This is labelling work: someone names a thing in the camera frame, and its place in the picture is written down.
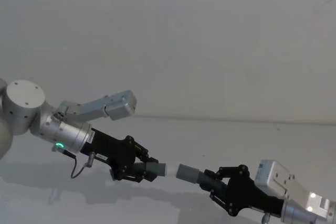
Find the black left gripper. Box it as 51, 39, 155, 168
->
79, 128, 160, 184

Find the white table cloth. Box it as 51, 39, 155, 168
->
0, 115, 336, 224

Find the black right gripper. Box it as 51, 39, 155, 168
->
204, 164, 286, 219

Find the grey plug with ribbed sleeve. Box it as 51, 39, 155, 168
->
133, 162, 169, 177
176, 164, 229, 191

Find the thin dark left gripper cable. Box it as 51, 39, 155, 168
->
70, 150, 95, 179

